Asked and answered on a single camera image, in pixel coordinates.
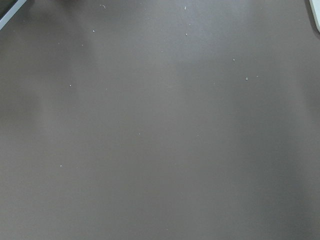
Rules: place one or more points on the cream rabbit tray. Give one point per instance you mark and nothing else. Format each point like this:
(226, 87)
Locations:
(315, 8)

